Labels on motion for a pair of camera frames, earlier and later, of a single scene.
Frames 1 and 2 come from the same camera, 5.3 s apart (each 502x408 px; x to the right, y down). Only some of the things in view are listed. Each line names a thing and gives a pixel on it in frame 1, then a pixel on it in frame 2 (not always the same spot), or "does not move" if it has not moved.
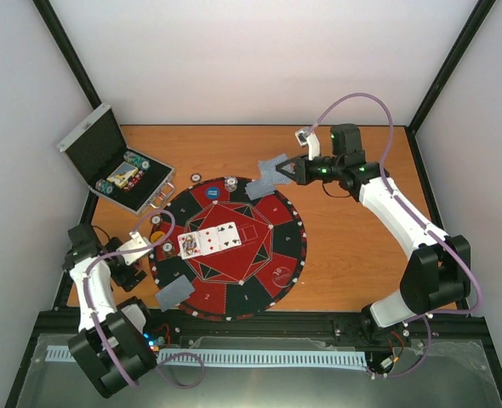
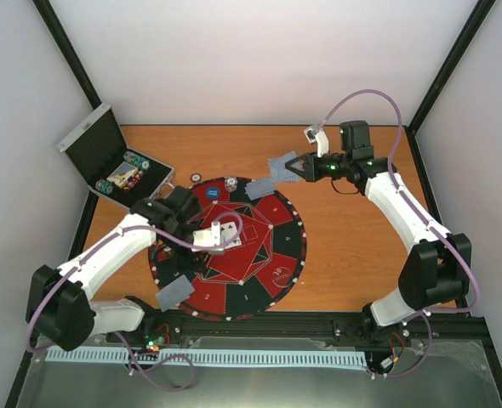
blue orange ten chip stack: [231, 184] does not move
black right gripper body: [307, 177] does not move
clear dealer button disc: [282, 276] does not move
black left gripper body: [121, 280] -> [184, 262]
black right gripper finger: [290, 175] -> [296, 170]
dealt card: [174, 292] does not move
